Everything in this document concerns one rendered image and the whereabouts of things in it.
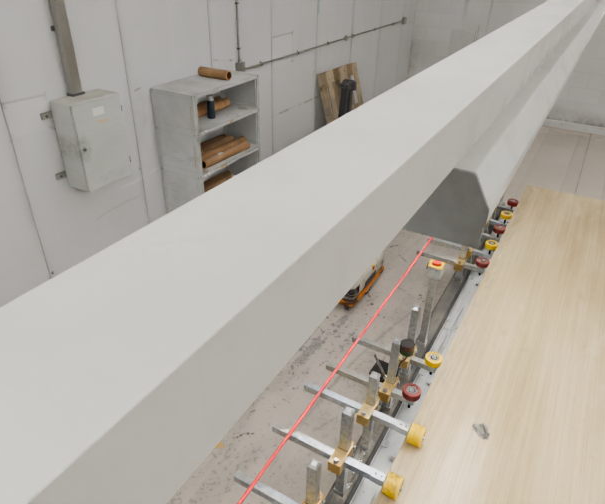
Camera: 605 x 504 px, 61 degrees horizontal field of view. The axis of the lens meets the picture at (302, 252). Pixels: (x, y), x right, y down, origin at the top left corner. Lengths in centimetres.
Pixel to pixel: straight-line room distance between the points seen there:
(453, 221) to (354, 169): 27
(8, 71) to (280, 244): 350
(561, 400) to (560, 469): 37
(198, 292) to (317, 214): 8
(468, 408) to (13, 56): 317
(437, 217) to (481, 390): 193
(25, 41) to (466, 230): 340
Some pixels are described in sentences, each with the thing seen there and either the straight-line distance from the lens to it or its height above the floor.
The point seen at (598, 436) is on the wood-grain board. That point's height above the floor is 90.
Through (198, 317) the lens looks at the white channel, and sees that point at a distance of 17.
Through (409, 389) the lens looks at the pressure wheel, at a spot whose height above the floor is 90.
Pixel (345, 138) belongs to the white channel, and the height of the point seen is 246.
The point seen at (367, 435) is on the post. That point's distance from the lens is 231.
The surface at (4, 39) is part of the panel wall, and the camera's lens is 366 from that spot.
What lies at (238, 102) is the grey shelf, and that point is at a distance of 499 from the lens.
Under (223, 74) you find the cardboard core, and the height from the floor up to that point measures 160.
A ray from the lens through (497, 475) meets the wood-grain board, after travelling 217.
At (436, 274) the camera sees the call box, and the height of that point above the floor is 118.
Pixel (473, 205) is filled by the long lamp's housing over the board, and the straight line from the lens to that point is 53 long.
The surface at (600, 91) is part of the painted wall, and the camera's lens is 954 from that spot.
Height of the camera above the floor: 257
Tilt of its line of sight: 31 degrees down
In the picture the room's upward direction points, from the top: 1 degrees clockwise
